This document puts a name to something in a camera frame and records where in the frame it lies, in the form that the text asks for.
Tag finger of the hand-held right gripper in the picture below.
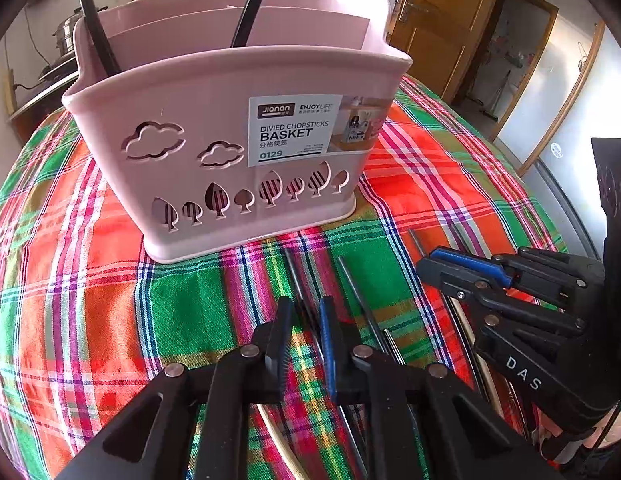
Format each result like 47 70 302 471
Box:
431 246 605 308
415 256 589 338

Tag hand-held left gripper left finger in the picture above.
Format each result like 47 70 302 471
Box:
50 296 295 480

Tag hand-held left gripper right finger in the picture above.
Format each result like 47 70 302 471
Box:
318 296 566 480

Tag silver metal chopstick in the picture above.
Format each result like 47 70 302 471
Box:
382 329 407 367
505 385 529 436

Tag beige wooden chopstick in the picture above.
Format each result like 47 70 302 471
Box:
257 402 302 480
461 300 496 411

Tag pink plastic chopstick basket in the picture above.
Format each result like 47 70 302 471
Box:
62 0 414 265

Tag plaid tablecloth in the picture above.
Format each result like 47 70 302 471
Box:
0 75 566 480

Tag wooden door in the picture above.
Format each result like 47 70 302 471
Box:
391 0 506 106

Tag metal counter table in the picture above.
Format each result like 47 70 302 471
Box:
9 80 74 128

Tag induction cooker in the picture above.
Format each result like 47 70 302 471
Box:
39 57 77 87

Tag steel steamer pot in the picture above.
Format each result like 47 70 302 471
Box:
52 14 82 59

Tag wooden door frame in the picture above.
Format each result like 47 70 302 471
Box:
455 0 559 126

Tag wall socket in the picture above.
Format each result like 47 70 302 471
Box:
3 67 19 116

